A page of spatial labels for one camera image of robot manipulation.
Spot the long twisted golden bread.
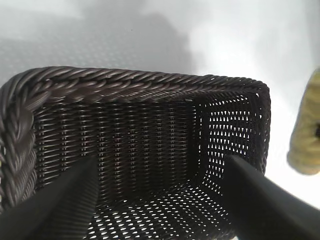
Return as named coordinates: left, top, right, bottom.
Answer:
left=286, top=68, right=320, bottom=176

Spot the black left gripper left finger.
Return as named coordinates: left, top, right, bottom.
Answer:
left=0, top=155, right=99, bottom=240

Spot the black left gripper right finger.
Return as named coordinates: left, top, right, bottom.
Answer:
left=224, top=153, right=320, bottom=240

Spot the dark brown wicker basket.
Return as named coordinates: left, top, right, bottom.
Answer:
left=0, top=65, right=272, bottom=240

